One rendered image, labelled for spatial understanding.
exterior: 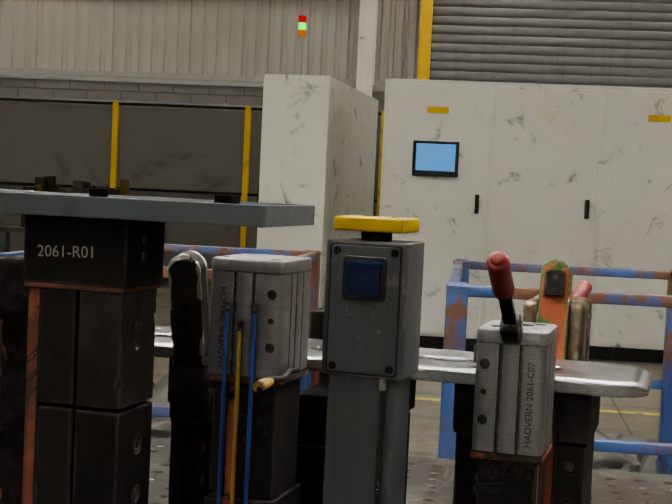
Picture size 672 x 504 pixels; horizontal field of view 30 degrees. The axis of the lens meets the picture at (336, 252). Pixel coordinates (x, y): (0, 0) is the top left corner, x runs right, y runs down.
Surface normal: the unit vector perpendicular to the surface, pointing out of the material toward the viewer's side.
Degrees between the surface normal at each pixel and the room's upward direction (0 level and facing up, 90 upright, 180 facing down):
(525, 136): 90
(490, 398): 90
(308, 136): 90
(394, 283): 90
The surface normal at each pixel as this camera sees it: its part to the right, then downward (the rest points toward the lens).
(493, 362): -0.28, 0.04
